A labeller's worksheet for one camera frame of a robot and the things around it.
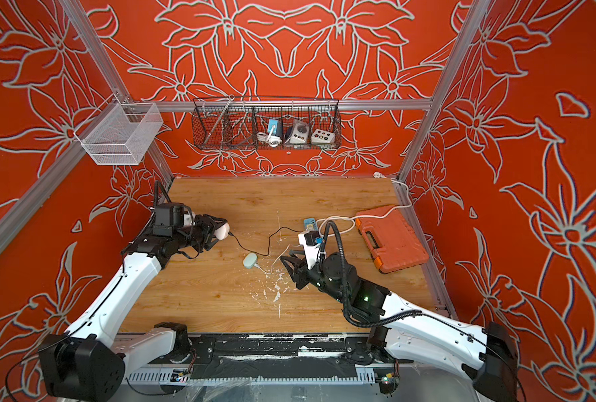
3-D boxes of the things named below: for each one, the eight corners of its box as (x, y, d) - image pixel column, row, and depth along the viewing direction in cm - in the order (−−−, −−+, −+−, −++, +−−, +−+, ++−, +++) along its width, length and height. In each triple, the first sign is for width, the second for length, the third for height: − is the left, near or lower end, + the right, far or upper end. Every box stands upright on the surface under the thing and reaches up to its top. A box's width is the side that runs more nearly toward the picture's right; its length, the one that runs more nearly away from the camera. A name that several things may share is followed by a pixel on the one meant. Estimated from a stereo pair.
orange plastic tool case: (378, 274, 89) (382, 268, 85) (354, 220, 105) (356, 212, 101) (424, 264, 92) (430, 258, 88) (393, 212, 108) (397, 205, 104)
